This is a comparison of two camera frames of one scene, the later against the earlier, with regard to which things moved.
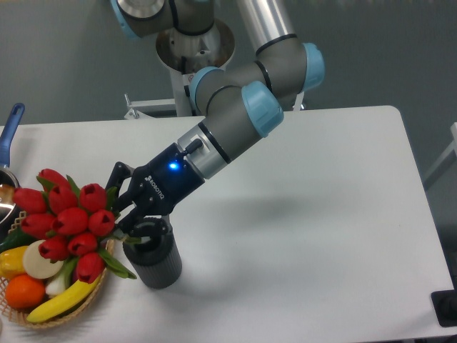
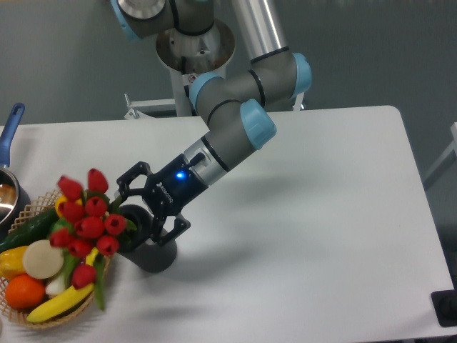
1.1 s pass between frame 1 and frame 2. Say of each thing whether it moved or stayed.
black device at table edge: stayed
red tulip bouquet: moved
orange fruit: stayed
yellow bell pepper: stayed
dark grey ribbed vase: moved
